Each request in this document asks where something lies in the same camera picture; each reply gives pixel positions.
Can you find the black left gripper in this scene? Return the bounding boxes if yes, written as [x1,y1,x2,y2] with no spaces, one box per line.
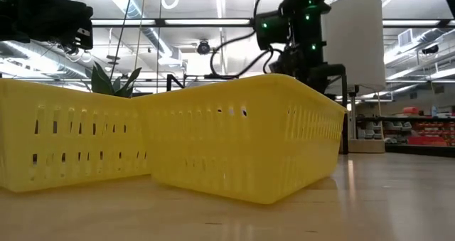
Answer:
[35,0,94,46]

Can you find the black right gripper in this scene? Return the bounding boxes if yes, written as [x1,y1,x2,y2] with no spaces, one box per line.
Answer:
[273,48,326,89]

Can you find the yellow slotted plastic basket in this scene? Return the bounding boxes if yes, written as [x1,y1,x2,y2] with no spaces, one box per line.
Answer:
[133,73,348,205]
[0,77,152,193]

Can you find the black-framed wooden shelf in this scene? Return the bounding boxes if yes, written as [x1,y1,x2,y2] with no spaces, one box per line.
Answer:
[166,73,349,155]

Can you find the white shade table lamp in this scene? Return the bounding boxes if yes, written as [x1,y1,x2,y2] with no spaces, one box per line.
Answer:
[321,0,387,154]

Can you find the potted green snake plant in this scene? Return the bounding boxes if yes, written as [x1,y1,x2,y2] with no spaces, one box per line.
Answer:
[85,61,143,99]

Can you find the red bin storage rack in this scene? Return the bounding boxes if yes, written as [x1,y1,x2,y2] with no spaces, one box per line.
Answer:
[355,105,455,157]

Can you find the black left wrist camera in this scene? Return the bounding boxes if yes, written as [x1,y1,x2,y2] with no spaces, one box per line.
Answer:
[70,20,94,50]

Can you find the yellow hanging cable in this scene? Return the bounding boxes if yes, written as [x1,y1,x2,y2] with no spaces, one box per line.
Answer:
[133,0,147,73]

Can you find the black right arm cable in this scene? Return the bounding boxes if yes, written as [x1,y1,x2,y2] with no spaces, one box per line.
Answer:
[209,0,282,80]

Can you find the round black ceiling camera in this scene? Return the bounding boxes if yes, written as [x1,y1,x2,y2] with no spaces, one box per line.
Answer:
[196,39,212,55]

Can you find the black rig frame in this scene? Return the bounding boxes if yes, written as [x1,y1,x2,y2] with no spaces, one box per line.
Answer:
[90,18,455,29]

